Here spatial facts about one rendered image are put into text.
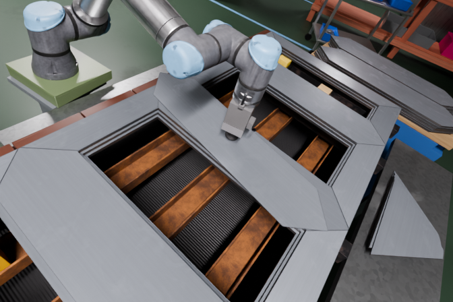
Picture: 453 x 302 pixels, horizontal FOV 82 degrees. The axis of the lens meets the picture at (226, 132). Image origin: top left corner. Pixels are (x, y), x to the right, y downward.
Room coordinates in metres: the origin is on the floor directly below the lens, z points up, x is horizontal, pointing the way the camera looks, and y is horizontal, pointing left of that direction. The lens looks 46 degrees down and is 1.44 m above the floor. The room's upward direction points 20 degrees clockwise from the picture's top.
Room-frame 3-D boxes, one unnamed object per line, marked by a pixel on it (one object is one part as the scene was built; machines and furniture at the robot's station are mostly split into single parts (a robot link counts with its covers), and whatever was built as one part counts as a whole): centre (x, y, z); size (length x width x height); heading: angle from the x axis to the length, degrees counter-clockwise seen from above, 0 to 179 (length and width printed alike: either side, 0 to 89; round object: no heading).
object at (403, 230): (0.54, -0.67, 0.77); 0.45 x 0.20 x 0.04; 156
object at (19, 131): (0.94, 0.33, 0.67); 1.30 x 0.20 x 0.03; 156
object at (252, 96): (0.55, -0.02, 1.05); 0.08 x 0.08 x 0.05
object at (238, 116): (0.55, -0.03, 0.97); 0.10 x 0.09 x 0.16; 82
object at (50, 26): (0.71, 0.69, 0.90); 0.13 x 0.12 x 0.14; 157
